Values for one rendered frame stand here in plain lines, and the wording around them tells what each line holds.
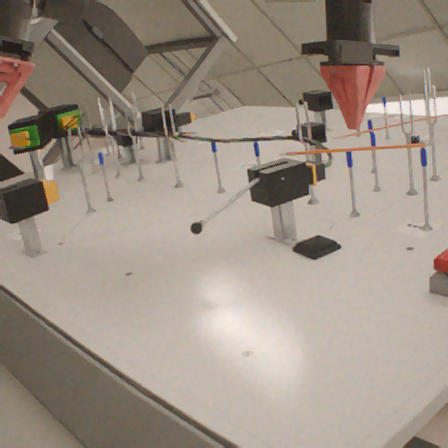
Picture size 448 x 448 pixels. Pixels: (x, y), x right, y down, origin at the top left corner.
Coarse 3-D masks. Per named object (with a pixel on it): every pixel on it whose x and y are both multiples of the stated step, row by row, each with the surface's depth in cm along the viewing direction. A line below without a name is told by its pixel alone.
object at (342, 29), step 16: (336, 0) 61; (352, 0) 60; (368, 0) 61; (336, 16) 61; (352, 16) 61; (368, 16) 61; (336, 32) 62; (352, 32) 61; (368, 32) 61; (304, 48) 64; (320, 48) 64; (336, 48) 59; (384, 48) 62; (400, 48) 64
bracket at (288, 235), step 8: (272, 208) 70; (280, 208) 69; (288, 208) 69; (272, 216) 71; (280, 216) 69; (288, 216) 70; (280, 224) 70; (280, 232) 70; (288, 232) 70; (296, 232) 71; (280, 240) 70; (288, 240) 70; (296, 240) 70
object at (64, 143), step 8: (72, 104) 128; (40, 112) 128; (48, 112) 124; (56, 112) 124; (64, 112) 125; (48, 120) 126; (56, 128) 125; (80, 128) 128; (56, 136) 125; (64, 136) 126; (64, 144) 132; (64, 152) 131; (64, 160) 131; (72, 160) 132; (64, 168) 132
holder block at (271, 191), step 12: (252, 168) 69; (264, 168) 68; (276, 168) 67; (288, 168) 67; (300, 168) 68; (252, 180) 69; (264, 180) 66; (276, 180) 66; (288, 180) 67; (300, 180) 68; (252, 192) 69; (264, 192) 67; (276, 192) 67; (288, 192) 68; (300, 192) 68; (264, 204) 68; (276, 204) 67
